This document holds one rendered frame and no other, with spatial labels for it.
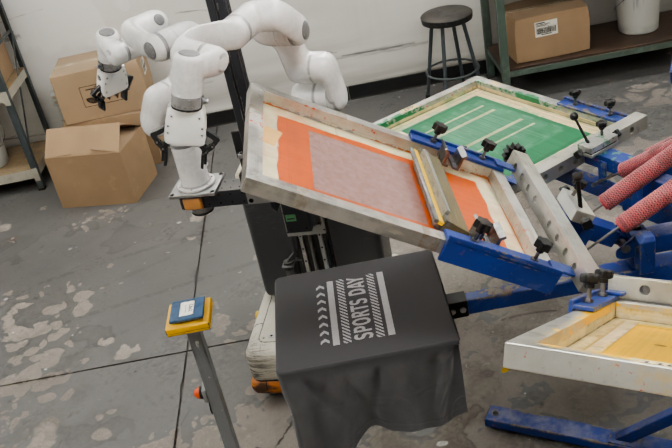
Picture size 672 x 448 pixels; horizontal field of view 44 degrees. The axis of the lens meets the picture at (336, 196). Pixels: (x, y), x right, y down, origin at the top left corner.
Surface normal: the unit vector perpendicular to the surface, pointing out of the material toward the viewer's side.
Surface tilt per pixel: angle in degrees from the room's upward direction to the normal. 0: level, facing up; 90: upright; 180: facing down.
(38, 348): 0
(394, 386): 97
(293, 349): 0
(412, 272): 0
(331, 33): 90
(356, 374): 94
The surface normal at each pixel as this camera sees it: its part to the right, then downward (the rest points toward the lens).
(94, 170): -0.17, 0.51
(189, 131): 0.09, 0.51
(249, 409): -0.18, -0.86
